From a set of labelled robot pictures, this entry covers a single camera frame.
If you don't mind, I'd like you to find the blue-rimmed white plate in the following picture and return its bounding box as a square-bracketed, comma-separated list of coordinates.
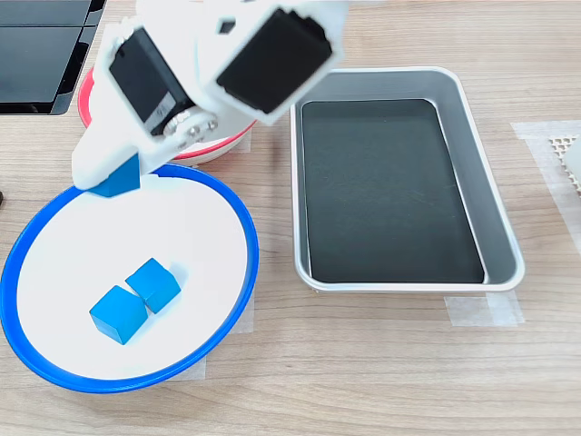
[0, 163, 261, 395]

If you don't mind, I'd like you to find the red-rimmed white plate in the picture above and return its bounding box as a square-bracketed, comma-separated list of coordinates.
[76, 66, 258, 165]

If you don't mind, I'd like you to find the blue cube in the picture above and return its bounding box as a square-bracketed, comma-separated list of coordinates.
[88, 284, 150, 346]
[124, 257, 182, 315]
[88, 153, 141, 199]

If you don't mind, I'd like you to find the black glossy flat device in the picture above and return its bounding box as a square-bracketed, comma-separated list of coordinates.
[0, 0, 108, 116]

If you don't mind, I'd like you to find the black mat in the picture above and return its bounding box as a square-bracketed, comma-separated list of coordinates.
[301, 98, 486, 285]

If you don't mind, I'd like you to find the pale perforated plate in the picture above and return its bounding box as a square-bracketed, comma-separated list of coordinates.
[547, 134, 581, 196]

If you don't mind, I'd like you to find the long clear tape strip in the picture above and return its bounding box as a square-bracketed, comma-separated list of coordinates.
[526, 135, 581, 255]

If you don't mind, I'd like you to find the steel tray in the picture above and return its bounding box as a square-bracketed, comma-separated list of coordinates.
[289, 66, 527, 293]

